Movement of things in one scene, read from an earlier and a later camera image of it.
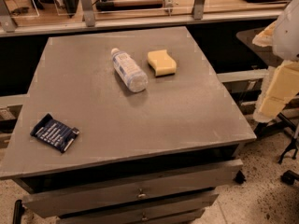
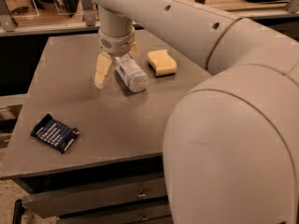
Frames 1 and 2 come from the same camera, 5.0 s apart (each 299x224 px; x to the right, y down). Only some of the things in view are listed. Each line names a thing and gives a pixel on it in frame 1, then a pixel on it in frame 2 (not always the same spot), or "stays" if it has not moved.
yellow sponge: [162, 63] stays
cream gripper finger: [264, 38] -> [118, 46]
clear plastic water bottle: [133, 77] stays
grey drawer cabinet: [126, 127] stays
